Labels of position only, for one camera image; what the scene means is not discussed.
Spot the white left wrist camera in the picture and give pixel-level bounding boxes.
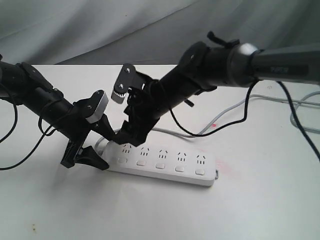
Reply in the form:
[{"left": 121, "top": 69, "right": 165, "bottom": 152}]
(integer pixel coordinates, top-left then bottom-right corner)
[{"left": 82, "top": 89, "right": 109, "bottom": 124}]

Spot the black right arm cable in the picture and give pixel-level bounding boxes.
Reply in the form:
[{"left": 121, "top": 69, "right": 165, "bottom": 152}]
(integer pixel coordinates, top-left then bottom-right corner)
[{"left": 169, "top": 77, "right": 320, "bottom": 163}]

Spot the grey power cable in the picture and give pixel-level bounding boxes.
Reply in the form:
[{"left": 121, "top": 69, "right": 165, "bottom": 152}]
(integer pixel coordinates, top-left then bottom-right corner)
[{"left": 94, "top": 90, "right": 320, "bottom": 155}]

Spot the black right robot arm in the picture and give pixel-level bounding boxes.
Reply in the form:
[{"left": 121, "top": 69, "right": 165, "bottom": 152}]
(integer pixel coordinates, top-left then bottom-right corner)
[{"left": 111, "top": 32, "right": 320, "bottom": 146}]

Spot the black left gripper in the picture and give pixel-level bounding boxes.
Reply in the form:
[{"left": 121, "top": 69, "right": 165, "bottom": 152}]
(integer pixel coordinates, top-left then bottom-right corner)
[{"left": 53, "top": 98, "right": 116, "bottom": 171}]

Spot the white five-outlet power strip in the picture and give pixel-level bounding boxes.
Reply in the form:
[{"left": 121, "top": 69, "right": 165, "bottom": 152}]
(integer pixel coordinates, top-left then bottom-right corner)
[{"left": 101, "top": 142, "right": 220, "bottom": 187}]

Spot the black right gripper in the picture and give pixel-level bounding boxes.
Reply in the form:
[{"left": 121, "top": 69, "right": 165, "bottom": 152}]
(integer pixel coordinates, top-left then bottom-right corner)
[{"left": 114, "top": 79, "right": 160, "bottom": 147}]

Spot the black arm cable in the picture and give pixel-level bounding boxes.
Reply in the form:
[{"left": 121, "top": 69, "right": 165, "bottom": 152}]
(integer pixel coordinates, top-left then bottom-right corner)
[
  {"left": 0, "top": 82, "right": 66, "bottom": 171},
  {"left": 169, "top": 77, "right": 320, "bottom": 163}
]

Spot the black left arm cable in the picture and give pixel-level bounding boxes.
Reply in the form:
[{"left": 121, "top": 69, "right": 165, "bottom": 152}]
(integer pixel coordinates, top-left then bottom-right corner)
[{"left": 0, "top": 82, "right": 66, "bottom": 171}]

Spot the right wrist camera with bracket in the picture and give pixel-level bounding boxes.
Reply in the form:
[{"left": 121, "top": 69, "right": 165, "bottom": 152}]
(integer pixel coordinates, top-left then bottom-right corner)
[{"left": 111, "top": 63, "right": 147, "bottom": 104}]

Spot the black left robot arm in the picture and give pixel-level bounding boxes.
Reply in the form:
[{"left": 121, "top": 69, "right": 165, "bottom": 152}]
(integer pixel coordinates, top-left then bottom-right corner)
[{"left": 0, "top": 61, "right": 115, "bottom": 171}]

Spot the grey backdrop cloth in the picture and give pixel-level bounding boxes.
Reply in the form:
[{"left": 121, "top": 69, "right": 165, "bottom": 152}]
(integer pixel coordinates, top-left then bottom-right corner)
[{"left": 0, "top": 0, "right": 320, "bottom": 65}]

